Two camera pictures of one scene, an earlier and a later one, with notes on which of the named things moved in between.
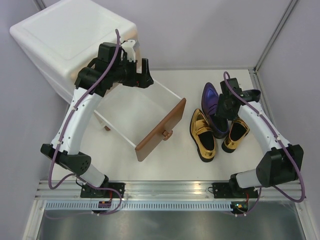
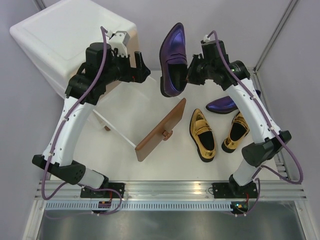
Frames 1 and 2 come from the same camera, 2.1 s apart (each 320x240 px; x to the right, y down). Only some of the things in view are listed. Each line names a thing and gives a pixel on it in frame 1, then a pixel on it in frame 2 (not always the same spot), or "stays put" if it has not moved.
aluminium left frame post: [39, 4] stays put
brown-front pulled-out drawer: [144, 116] stays put
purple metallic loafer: [217, 126] → [173, 61]
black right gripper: [219, 111] → [192, 77]
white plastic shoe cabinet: [61, 38] stays put
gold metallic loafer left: [203, 136] stays put
